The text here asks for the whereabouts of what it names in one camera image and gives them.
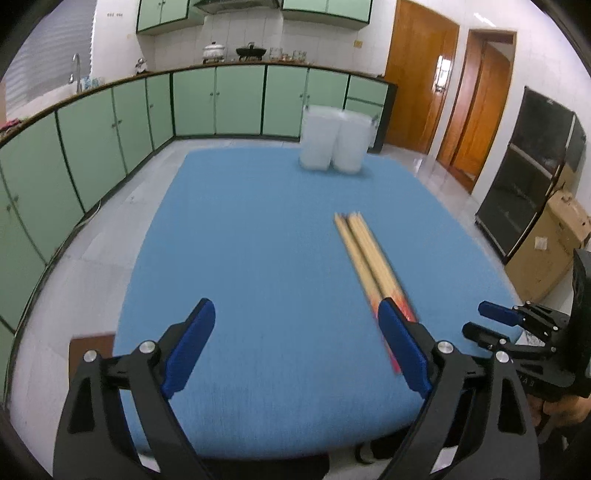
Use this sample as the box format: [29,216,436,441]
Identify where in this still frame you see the green lower kitchen cabinets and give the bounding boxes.
[0,63,399,407]

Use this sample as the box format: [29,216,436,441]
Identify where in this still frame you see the right hand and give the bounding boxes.
[527,395,591,427]

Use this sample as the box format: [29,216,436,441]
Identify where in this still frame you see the cardboard box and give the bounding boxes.
[505,190,590,302]

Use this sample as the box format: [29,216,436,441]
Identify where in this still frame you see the brown wooden board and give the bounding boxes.
[67,332,116,384]

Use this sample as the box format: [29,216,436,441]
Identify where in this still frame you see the red patterned bamboo chopstick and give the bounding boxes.
[346,211,419,324]

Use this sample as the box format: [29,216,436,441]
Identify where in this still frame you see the plain bamboo chopstick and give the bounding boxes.
[334,212,403,375]

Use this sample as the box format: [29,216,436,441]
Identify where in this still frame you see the black glass cabinet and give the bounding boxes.
[475,87,586,264]

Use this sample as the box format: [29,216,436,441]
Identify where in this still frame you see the blue table mat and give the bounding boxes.
[114,147,517,459]

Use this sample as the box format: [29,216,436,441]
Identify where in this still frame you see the far wooden door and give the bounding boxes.
[437,29,517,192]

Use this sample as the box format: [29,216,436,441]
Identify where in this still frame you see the wooden door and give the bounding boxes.
[385,1,460,154]
[437,29,517,192]

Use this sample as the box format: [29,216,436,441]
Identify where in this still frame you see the right white plastic holder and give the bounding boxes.
[332,110,375,174]

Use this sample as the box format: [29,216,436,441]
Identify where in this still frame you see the white plastic holder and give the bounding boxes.
[300,105,342,171]
[332,110,375,174]

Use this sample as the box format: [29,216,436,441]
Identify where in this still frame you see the left white plastic holder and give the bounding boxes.
[300,105,342,171]

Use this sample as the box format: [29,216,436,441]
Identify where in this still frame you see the near wooden door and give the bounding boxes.
[385,1,460,154]

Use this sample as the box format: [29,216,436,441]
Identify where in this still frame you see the green upper right cabinet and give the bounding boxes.
[280,0,373,30]

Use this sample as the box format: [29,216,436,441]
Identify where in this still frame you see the green cabinet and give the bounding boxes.
[136,0,205,35]
[280,0,373,30]

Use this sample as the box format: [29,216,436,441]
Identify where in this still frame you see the black wok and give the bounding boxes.
[235,42,266,62]

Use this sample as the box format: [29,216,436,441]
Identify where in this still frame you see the chrome sink faucet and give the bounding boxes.
[68,53,82,94]

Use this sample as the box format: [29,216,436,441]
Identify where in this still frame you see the white cooking pot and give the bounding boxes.
[202,42,226,64]

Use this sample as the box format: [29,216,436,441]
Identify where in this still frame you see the small kettle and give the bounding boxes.
[134,58,147,75]

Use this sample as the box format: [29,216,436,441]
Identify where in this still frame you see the window blinds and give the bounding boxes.
[3,0,97,110]

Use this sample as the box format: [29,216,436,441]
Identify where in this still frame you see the range hood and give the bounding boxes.
[192,0,280,15]

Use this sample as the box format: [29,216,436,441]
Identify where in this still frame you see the green upper left cabinet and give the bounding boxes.
[136,0,205,35]

